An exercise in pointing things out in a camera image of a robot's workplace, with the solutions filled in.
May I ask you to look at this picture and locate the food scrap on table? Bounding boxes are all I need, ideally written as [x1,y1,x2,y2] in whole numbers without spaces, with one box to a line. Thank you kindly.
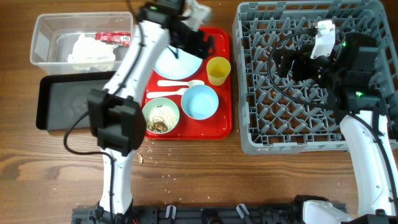
[138,154,144,164]

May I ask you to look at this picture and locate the light blue bowl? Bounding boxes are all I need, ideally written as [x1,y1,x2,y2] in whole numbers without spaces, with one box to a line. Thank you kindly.
[181,85,219,120]

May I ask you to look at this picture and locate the crumpled white paper napkin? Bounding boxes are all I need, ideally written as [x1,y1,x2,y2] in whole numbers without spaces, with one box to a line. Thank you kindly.
[67,34,116,63]

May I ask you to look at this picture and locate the red snack wrapper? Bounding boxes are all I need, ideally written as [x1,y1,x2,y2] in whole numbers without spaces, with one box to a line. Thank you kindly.
[95,32,131,47]

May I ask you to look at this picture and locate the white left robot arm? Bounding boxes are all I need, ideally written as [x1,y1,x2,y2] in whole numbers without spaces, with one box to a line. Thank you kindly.
[80,1,215,223]

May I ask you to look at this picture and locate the red serving tray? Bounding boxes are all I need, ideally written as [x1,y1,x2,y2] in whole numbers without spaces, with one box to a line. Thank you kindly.
[142,27,233,140]

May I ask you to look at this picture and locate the light blue plate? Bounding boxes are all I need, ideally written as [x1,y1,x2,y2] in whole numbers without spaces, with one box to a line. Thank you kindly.
[154,45,203,80]

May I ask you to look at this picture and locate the green bowl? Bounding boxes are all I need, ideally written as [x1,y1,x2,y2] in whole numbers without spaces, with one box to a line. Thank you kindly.
[142,98,180,134]

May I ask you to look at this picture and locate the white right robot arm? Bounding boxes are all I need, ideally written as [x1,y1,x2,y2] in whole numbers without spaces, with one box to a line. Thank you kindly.
[267,29,397,218]

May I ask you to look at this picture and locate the white plastic spoon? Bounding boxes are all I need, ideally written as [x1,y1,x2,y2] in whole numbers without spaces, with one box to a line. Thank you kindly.
[157,80,205,87]

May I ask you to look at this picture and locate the grey dishwasher rack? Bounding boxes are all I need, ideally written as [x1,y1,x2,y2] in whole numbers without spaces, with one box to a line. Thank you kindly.
[232,1,397,154]

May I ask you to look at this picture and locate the yellow plastic cup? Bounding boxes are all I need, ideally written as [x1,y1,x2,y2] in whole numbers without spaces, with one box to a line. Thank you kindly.
[206,57,231,86]

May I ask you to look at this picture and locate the black waste tray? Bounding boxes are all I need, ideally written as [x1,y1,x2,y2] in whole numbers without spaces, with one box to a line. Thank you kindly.
[35,71,114,131]

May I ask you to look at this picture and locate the pink plastic fork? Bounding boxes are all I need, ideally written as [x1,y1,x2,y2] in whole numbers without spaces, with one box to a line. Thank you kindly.
[146,88,188,99]

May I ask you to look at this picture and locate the clear plastic waste bin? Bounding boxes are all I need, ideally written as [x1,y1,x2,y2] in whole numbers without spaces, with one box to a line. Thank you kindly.
[30,12,133,75]

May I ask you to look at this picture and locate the rice and food leftovers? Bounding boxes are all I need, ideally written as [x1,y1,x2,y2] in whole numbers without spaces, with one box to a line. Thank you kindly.
[147,106,178,134]

